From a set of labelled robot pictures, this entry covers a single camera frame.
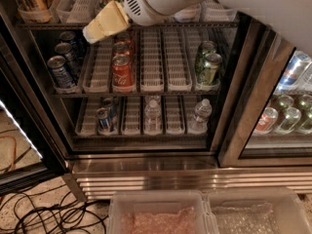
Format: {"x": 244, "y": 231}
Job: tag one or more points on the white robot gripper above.
{"x": 140, "y": 4}

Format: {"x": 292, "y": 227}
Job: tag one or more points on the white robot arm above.
{"x": 291, "y": 19}

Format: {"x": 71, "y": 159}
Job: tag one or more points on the red cola can back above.
{"x": 124, "y": 36}

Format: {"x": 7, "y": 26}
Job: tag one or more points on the red cola can middle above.
{"x": 121, "y": 48}

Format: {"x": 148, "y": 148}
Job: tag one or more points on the blue pepsi can back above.
{"x": 74, "y": 40}

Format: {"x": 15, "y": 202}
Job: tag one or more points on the blue pepsi can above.
{"x": 66, "y": 50}
{"x": 61, "y": 72}
{"x": 74, "y": 40}

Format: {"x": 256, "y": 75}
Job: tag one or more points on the blue pepsi can middle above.
{"x": 66, "y": 50}

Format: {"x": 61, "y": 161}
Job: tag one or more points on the red coca cola can front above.
{"x": 122, "y": 71}

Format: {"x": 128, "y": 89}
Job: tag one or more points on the blue pepsi can front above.
{"x": 61, "y": 72}

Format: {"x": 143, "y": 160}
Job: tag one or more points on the blue can bottom shelf back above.
{"x": 109, "y": 102}

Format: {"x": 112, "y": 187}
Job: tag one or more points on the blue can shelf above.
{"x": 104, "y": 121}
{"x": 109, "y": 102}

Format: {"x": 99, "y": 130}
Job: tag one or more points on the green can back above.
{"x": 206, "y": 47}

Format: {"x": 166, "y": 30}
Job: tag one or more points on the blue can bottom shelf front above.
{"x": 104, "y": 121}

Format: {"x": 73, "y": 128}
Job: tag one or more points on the green can front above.
{"x": 208, "y": 72}

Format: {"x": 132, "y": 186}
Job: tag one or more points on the open fridge door left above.
{"x": 17, "y": 106}

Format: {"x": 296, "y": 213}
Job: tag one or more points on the red can right fridge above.
{"x": 266, "y": 121}

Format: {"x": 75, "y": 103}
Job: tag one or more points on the closed glass fridge door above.
{"x": 244, "y": 145}

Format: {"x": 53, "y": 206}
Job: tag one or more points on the red bull can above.
{"x": 297, "y": 75}

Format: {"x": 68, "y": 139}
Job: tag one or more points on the water bottle centre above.
{"x": 153, "y": 117}

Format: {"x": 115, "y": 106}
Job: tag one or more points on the water bottle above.
{"x": 200, "y": 117}
{"x": 153, "y": 117}

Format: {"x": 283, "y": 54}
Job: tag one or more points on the water bottle right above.
{"x": 200, "y": 117}

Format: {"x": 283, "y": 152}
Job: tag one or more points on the clear plastic bin left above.
{"x": 161, "y": 202}

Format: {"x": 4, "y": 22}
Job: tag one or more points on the clear plastic bin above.
{"x": 161, "y": 202}
{"x": 287, "y": 208}

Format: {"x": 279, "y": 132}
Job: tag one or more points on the pink bubble wrap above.
{"x": 182, "y": 222}

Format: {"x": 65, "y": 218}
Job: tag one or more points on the clear plastic bin right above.
{"x": 287, "y": 208}

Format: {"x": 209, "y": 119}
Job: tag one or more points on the clear bubble wrap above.
{"x": 254, "y": 219}

